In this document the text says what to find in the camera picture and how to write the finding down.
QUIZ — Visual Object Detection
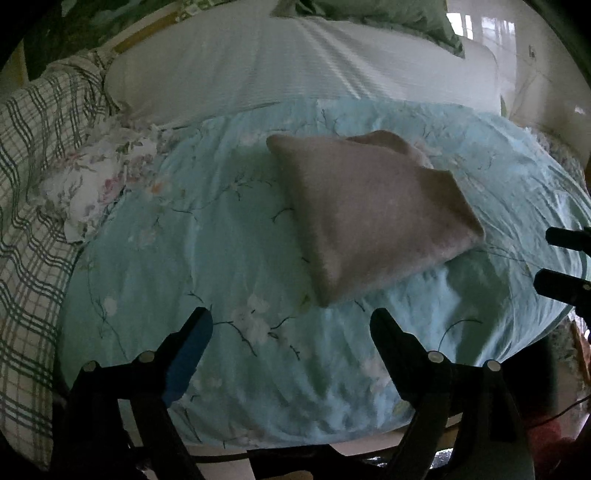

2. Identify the light blue floral quilt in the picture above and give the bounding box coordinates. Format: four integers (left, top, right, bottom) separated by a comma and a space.
57, 99, 590, 448

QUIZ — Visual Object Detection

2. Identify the green plaid bed sheet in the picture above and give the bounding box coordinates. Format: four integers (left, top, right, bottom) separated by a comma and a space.
1, 50, 115, 467

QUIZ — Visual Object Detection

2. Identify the white floral fabric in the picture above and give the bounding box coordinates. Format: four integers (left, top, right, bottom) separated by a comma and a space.
35, 114, 177, 244

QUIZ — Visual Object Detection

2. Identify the white striped pillow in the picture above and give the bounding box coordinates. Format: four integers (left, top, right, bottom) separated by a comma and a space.
105, 1, 501, 126

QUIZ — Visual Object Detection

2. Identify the wooden headboard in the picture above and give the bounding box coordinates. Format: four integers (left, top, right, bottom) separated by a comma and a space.
111, 10, 177, 54

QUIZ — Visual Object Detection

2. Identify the grey-pink knit garment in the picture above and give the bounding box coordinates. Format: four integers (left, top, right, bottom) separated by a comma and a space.
266, 130, 485, 307

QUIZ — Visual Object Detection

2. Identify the green leaf patterned pillow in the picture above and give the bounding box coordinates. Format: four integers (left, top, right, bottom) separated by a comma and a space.
273, 0, 465, 58

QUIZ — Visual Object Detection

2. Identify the black cable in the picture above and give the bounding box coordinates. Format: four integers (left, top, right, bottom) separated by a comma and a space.
530, 391, 591, 423

